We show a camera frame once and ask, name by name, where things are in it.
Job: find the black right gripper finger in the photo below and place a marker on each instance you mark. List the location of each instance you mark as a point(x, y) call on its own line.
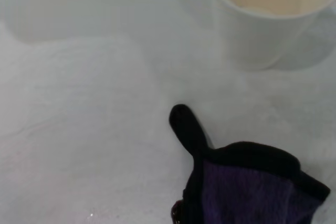
point(175, 212)

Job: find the purple rag with black trim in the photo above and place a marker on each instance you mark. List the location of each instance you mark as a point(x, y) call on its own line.
point(241, 187)

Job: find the white paper cup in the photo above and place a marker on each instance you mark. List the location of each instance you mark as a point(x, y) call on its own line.
point(262, 32)

